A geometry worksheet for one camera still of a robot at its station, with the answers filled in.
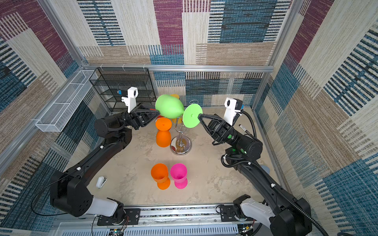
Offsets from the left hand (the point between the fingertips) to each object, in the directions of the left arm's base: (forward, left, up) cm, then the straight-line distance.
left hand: (160, 116), depth 53 cm
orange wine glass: (-6, +6, -36) cm, 37 cm away
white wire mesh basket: (+14, +53, -13) cm, 56 cm away
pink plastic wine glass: (-5, -4, -38) cm, 38 cm away
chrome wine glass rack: (+16, -4, -45) cm, 48 cm away
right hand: (-4, -13, +3) cm, 14 cm away
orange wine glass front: (+8, +2, -14) cm, 16 cm away
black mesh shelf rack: (+54, +44, -23) cm, 73 cm away
